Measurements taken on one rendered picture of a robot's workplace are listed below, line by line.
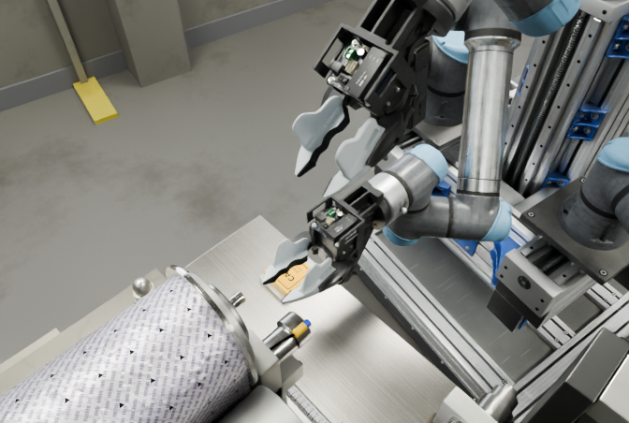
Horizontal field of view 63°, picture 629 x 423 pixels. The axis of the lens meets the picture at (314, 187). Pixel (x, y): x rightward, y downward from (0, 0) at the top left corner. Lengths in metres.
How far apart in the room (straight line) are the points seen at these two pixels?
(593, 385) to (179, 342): 0.32
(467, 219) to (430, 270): 0.95
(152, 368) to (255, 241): 0.60
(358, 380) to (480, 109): 0.50
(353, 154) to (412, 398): 0.50
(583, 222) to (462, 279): 0.72
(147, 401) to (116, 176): 2.14
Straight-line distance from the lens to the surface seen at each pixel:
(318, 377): 0.90
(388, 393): 0.90
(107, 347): 0.50
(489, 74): 0.94
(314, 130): 0.54
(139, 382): 0.48
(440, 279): 1.86
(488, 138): 0.93
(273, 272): 0.76
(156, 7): 2.89
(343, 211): 0.76
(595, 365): 0.36
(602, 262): 1.26
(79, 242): 2.37
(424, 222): 0.92
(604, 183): 1.18
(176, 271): 0.52
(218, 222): 2.26
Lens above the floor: 1.73
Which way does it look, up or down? 47 degrees down
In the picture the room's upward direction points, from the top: straight up
